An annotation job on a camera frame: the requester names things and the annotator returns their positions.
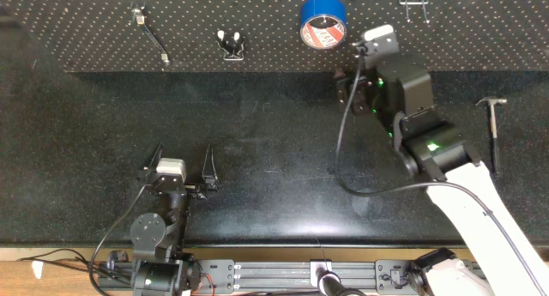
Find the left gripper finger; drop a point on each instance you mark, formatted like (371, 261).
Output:
(155, 158)
(209, 173)

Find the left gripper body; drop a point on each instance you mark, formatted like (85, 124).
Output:
(171, 188)

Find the roll of blue tape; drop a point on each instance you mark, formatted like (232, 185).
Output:
(322, 8)

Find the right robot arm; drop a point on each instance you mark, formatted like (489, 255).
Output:
(472, 227)

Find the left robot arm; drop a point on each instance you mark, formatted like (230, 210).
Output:
(148, 233)

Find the black pegboard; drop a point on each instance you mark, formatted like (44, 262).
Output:
(86, 34)

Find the wrench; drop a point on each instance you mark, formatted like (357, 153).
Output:
(151, 34)

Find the white tape strip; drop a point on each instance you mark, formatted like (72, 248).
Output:
(38, 268)

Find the hammer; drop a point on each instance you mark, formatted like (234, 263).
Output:
(493, 120)

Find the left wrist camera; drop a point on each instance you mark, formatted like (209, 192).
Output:
(171, 168)

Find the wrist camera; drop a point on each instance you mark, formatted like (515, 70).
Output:
(379, 40)
(171, 168)

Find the mounting rail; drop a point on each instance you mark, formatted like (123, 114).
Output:
(274, 274)

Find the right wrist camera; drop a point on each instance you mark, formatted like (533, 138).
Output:
(379, 40)

